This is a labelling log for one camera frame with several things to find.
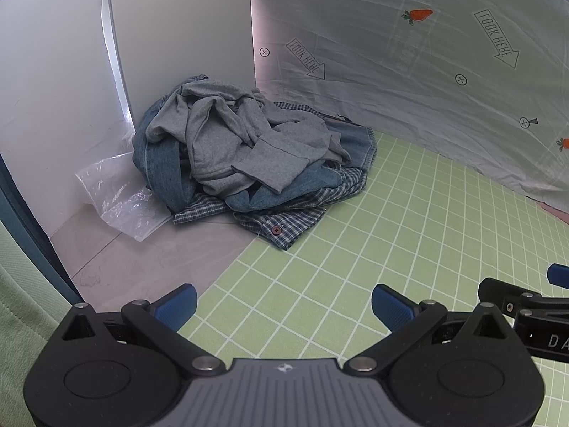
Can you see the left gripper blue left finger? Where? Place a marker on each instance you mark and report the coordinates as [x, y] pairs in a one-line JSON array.
[[157, 324]]

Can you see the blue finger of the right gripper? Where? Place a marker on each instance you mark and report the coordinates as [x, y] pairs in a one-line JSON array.
[[558, 274]]

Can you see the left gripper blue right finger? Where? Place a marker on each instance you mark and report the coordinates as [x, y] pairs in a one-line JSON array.
[[409, 323]]

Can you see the grey zip hoodie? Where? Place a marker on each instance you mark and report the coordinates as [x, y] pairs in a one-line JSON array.
[[236, 137]]

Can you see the clear plastic bag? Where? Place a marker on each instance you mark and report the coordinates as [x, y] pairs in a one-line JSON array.
[[121, 198]]

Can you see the blue denim jacket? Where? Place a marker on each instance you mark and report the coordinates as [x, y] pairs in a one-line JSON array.
[[165, 165]]

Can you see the blue plaid shirt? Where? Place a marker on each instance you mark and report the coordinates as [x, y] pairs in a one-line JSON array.
[[281, 219]]

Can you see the grey printed backdrop cloth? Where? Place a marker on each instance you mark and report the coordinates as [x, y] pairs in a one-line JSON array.
[[482, 82]]

